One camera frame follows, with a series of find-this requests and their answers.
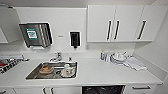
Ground black soap dispenser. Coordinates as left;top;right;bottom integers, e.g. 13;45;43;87
68;30;81;50

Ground white wall cabinet door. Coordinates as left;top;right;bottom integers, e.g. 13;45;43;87
0;5;22;45
111;4;145;43
134;4;168;43
86;4;117;44

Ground white drawer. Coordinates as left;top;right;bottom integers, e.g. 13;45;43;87
124;83;158;94
0;87;16;94

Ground stack of white dishes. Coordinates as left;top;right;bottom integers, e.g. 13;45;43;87
109;51;129;66

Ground white printed mug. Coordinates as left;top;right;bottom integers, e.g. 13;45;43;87
62;62;72;76

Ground white plate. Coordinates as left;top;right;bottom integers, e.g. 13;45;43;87
60;67;76;79

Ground dishes on counter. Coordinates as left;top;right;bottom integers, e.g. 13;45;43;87
124;56;148;72

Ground dish soap bottle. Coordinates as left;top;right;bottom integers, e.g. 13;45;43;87
100;49;107;63

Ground orange food container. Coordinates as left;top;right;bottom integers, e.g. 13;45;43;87
38;64;55;75

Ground chrome sink knob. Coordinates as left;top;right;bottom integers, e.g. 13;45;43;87
67;56;73;62

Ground white base cabinet door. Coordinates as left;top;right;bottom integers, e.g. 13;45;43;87
43;86;83;94
13;87;48;94

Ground chrome faucet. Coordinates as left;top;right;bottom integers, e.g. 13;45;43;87
49;51;64;63

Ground steel sink basin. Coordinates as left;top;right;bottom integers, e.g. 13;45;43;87
24;60;79;81

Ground paper towel dispenser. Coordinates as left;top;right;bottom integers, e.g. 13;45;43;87
18;21;54;50

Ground stainless steel dishwasher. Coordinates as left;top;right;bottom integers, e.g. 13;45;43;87
81;85;126;94

